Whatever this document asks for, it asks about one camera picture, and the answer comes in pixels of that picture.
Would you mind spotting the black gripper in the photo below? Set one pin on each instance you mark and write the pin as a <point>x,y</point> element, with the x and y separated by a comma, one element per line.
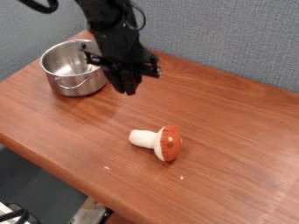
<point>121,55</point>

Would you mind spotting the stainless steel pot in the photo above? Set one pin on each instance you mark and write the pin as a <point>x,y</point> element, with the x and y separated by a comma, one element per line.
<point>71,75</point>

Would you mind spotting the white and orange toy mushroom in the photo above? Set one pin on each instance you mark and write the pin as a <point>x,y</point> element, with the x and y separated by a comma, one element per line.
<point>164,142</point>

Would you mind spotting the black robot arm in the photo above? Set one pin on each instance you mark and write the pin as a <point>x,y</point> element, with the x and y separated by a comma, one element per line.
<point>108,11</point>

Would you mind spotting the white and black floor object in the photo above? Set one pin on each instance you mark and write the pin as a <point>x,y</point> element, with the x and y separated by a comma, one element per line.
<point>13,214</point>

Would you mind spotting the metal table leg bracket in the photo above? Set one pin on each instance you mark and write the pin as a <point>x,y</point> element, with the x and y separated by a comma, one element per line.
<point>92,213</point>

